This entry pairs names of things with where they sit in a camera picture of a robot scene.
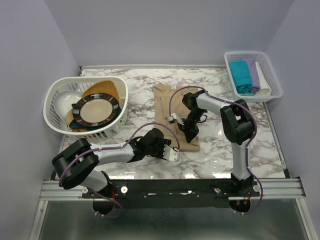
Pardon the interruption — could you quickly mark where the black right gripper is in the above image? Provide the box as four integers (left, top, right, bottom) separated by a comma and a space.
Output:
177, 108, 205, 144

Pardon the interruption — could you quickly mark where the beige t shirt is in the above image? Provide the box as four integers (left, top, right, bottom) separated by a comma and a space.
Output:
153, 83, 200, 152

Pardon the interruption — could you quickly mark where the white rectangular plastic basket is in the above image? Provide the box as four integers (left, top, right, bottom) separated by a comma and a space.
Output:
224, 50, 283, 103

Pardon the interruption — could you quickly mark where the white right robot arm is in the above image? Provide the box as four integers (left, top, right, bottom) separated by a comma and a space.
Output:
176, 89, 257, 196

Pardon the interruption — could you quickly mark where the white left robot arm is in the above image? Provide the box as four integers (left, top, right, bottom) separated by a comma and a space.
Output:
52, 128, 180, 198

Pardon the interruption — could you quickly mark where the striped rim ceramic plate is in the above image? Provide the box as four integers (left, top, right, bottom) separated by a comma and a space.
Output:
66, 93, 122, 133

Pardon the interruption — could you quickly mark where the woven tan placemat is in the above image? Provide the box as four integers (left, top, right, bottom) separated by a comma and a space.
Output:
81, 79, 121, 104

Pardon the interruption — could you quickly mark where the teal rolled t shirt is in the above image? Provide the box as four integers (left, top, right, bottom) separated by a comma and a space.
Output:
229, 60, 253, 96

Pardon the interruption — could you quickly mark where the white rolled t shirt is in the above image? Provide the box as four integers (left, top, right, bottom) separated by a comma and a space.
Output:
255, 62, 272, 96

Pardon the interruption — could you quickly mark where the purple rolled t shirt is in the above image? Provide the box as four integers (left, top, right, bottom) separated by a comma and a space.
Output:
244, 58, 261, 94

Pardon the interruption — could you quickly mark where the white round dish basket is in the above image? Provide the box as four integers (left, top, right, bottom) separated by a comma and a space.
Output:
43, 76, 129, 143

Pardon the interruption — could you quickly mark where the white bowl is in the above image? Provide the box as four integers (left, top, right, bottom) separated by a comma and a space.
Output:
53, 90, 82, 122

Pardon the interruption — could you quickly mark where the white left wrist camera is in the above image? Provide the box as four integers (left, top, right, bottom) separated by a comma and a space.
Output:
162, 144, 180, 162

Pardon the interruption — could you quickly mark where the aluminium frame rail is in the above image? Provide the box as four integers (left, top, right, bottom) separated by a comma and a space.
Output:
39, 178, 306, 201

